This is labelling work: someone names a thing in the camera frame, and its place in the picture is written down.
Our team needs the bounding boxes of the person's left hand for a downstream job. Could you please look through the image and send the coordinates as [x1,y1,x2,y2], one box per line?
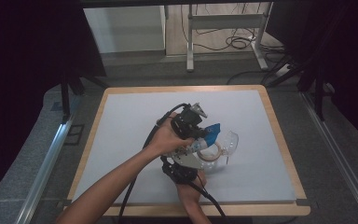
[146,112,196,157]

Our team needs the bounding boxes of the white metal desk frame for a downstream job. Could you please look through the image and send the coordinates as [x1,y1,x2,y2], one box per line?
[186,3,274,73]

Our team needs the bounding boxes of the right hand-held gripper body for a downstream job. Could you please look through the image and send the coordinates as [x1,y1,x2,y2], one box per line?
[160,145,207,185]

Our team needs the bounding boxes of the white power strip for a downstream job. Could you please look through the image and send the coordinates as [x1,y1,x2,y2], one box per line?
[273,63,293,78]

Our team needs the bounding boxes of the glass pitcher with wooden collar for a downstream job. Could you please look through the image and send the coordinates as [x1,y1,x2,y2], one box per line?
[195,130,240,173]

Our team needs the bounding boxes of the aluminium floor rail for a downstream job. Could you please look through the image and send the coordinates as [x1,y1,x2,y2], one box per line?
[301,91,358,224]
[15,115,76,224]

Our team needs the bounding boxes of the dark curtain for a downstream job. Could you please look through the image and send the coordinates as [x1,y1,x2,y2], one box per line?
[0,0,107,206]
[266,0,358,153]

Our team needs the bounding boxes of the blue and white milk carton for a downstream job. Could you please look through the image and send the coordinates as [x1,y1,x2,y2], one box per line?
[192,122,222,151]

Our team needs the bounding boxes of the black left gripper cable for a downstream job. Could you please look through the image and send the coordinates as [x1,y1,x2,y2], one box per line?
[117,103,190,224]

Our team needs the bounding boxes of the person's right hand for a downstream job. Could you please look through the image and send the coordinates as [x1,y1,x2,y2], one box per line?
[176,170,207,203]

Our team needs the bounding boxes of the coiled black floor cables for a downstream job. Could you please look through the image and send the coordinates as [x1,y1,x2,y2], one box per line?
[180,3,287,55]

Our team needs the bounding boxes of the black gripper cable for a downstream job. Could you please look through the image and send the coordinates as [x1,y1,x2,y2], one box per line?
[117,103,190,224]
[185,180,227,218]

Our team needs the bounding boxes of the black cable on carpet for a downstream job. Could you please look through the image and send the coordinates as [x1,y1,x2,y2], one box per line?
[226,70,267,86]

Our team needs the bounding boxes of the black metal stand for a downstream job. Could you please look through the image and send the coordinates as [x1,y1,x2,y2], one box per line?
[260,52,328,122]
[60,74,110,124]

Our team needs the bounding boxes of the white cabinet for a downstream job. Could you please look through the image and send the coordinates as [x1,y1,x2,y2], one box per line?
[83,5,166,54]

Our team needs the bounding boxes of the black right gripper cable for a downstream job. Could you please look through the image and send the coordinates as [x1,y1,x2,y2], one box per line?
[185,180,227,218]

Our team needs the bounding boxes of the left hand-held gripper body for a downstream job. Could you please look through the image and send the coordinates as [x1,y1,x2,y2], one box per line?
[170,102,209,141]

